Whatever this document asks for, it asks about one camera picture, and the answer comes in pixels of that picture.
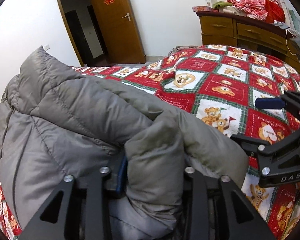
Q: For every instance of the red plaid cloth pile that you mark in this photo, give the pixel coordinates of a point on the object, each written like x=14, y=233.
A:
x=253, y=8

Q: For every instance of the brown wooden door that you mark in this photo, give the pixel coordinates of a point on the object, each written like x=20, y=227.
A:
x=121, y=36

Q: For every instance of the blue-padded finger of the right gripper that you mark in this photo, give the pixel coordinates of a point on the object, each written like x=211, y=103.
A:
x=290, y=101

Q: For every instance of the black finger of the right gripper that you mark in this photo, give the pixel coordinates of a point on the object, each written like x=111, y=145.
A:
x=248, y=144

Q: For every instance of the brown wooden dresser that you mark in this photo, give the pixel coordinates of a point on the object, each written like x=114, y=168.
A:
x=243, y=32

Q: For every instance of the white wall switch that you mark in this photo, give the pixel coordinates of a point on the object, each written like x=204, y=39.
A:
x=47, y=47

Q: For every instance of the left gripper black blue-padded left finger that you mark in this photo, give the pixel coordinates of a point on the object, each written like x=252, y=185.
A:
x=73, y=213

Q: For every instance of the silver door handle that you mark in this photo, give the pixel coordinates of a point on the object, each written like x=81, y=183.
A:
x=127, y=16

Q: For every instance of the grey puffer jacket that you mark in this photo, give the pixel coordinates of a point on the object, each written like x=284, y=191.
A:
x=55, y=121

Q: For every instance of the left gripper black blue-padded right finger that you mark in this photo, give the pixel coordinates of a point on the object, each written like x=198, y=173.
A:
x=216, y=208

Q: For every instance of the red bag on dresser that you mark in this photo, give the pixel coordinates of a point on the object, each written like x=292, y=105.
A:
x=275, y=12

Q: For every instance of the green cloth on dresser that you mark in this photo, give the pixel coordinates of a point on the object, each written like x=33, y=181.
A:
x=221, y=4

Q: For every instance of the clothes pile on floor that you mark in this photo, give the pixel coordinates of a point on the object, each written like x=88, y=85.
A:
x=180, y=48

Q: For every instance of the red box on dresser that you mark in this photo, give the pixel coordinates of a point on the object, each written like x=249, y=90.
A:
x=203, y=9

